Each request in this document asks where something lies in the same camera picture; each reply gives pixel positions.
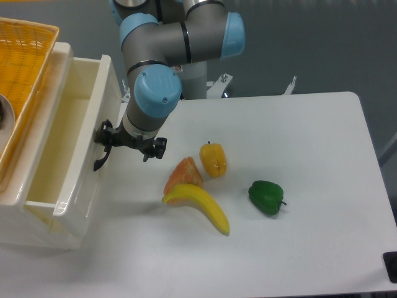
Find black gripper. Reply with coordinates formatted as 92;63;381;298
94;119;167;162

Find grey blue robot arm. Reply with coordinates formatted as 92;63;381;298
94;1;246;159

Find white drawer cabinet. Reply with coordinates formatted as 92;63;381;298
0;41;100;251

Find orange toy fruit wedge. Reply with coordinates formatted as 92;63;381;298
162;156;203;207

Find yellow toy banana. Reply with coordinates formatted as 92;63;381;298
162;184;230;236

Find yellow toy bell pepper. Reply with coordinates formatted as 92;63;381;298
199;142;227;178

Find grey bowl in basket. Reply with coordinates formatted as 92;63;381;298
0;95;16;151

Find yellow woven basket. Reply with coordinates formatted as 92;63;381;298
1;17;60;177

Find green toy bell pepper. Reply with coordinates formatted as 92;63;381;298
248;180;287;216

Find black table corner clamp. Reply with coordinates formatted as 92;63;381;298
383;251;397;284

